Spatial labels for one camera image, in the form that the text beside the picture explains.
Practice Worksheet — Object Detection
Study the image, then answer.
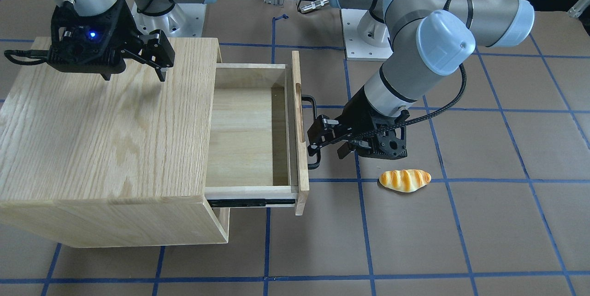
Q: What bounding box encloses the black metal drawer handle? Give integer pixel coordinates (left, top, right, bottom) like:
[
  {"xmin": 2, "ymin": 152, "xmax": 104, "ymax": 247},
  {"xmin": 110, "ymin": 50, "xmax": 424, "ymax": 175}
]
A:
[{"xmin": 301, "ymin": 95, "xmax": 323, "ymax": 170}]

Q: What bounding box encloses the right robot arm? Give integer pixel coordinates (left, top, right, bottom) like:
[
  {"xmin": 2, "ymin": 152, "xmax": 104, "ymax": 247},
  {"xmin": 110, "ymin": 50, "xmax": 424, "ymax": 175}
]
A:
[{"xmin": 24, "ymin": 0, "xmax": 217, "ymax": 82}]

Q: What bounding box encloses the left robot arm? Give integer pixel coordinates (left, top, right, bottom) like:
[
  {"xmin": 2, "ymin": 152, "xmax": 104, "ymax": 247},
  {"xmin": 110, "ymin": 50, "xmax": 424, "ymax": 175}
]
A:
[{"xmin": 307, "ymin": 0, "xmax": 535, "ymax": 160}]

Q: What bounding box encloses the silver cable connector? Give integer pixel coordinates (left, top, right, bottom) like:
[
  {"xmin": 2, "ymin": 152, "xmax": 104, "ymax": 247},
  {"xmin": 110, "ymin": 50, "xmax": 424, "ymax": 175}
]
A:
[{"xmin": 297, "ymin": 0, "xmax": 330, "ymax": 14}]

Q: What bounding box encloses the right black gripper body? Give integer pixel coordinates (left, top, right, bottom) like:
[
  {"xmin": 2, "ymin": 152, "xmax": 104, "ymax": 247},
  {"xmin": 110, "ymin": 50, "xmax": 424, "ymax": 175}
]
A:
[{"xmin": 46, "ymin": 0, "xmax": 141, "ymax": 80}]

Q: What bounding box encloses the toy bread roll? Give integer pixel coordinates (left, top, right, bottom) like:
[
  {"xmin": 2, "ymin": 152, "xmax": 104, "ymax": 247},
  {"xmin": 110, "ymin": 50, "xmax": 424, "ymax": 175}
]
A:
[{"xmin": 378, "ymin": 169, "xmax": 432, "ymax": 193}]

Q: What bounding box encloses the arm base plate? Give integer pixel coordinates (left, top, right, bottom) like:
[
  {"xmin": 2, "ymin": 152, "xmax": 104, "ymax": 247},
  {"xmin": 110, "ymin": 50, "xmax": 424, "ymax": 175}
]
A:
[
  {"xmin": 341, "ymin": 9, "xmax": 392, "ymax": 61},
  {"xmin": 131, "ymin": 3, "xmax": 207, "ymax": 38}
]

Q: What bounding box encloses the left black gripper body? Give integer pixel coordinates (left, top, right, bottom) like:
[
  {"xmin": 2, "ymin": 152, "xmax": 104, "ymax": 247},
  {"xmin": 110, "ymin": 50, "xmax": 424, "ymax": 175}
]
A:
[{"xmin": 339, "ymin": 89, "xmax": 407, "ymax": 159}]

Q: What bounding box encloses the light wooden drawer cabinet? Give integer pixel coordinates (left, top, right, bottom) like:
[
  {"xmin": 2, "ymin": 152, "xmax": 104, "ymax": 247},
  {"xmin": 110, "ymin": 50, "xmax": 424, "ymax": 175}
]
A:
[{"xmin": 0, "ymin": 38, "xmax": 229, "ymax": 248}]

